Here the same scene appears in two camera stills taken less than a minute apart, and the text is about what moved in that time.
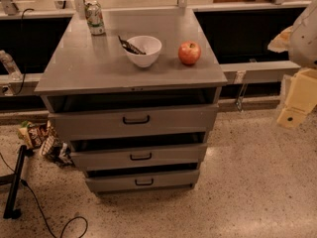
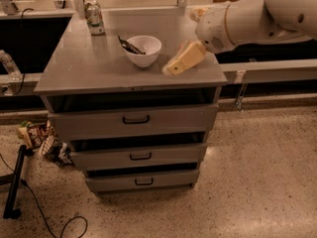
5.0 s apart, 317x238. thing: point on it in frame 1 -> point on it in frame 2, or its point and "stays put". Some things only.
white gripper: x=304 y=39 -> x=211 y=29
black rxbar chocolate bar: x=130 y=48 stays put
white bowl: x=151 y=47 stays put
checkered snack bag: x=57 y=152 stays put
